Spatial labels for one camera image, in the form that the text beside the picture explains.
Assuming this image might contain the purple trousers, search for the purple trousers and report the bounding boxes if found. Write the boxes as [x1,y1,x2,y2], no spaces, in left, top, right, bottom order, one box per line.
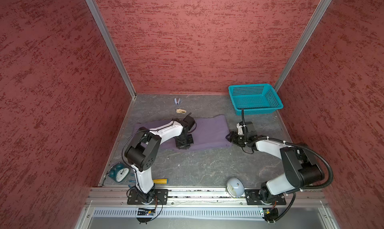
[133,115,232,152]

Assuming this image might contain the teal plastic basket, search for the teal plastic basket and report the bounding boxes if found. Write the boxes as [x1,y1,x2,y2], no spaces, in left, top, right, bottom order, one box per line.
[228,84,284,116]

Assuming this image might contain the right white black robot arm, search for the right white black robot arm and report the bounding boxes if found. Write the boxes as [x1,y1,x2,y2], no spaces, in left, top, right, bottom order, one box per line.
[226,132,325,204]

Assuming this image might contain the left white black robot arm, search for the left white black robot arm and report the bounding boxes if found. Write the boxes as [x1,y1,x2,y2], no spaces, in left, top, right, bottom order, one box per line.
[123,116,196,204]

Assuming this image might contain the small tan wooden object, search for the small tan wooden object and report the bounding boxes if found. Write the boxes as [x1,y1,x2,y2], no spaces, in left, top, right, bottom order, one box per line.
[176,109,187,114]

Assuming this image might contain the white dome object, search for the white dome object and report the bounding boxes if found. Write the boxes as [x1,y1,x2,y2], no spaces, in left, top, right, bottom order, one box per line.
[226,177,245,198]

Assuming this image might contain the teal white round object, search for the teal white round object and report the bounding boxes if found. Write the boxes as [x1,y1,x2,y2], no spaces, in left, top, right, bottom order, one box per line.
[108,162,130,183]

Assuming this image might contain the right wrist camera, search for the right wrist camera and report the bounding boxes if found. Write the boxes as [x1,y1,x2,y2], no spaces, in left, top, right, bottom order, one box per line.
[237,109,257,138]

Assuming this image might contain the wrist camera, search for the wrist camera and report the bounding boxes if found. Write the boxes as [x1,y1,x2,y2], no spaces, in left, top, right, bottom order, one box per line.
[183,113,197,134]
[237,109,257,138]

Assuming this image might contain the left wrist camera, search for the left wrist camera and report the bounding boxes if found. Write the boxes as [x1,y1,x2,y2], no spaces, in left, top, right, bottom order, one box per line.
[183,113,197,134]

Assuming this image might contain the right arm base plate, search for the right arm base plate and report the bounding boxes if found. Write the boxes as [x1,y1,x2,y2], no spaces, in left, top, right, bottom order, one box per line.
[245,189,287,206]

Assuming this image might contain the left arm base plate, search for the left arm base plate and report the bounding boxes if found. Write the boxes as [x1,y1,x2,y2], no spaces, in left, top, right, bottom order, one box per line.
[127,187,169,205]

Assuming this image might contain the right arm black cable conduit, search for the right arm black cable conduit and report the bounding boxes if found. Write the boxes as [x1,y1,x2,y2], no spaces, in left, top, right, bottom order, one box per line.
[254,139,334,222]

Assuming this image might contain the perforated cable tray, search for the perforated cable tray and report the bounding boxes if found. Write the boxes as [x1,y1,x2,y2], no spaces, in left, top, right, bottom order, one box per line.
[93,207,265,221]

